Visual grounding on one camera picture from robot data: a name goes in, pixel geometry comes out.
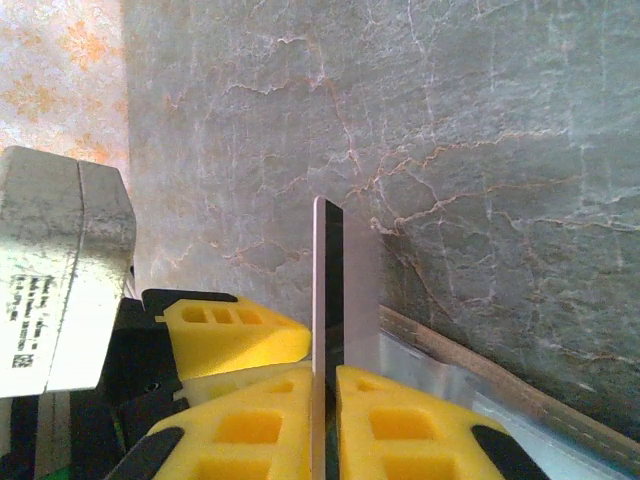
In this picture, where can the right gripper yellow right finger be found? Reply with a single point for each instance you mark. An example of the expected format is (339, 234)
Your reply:
(400, 435)

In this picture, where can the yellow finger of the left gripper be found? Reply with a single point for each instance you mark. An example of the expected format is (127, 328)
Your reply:
(240, 340)
(235, 386)

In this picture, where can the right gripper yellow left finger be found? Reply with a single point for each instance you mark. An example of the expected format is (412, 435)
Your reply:
(240, 435)

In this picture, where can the beige card holder clear sleeves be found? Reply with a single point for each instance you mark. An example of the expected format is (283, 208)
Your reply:
(450, 380)

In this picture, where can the black faced credit card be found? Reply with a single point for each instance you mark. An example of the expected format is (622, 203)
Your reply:
(334, 300)

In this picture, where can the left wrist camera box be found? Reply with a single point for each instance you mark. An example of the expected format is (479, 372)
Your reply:
(60, 250)

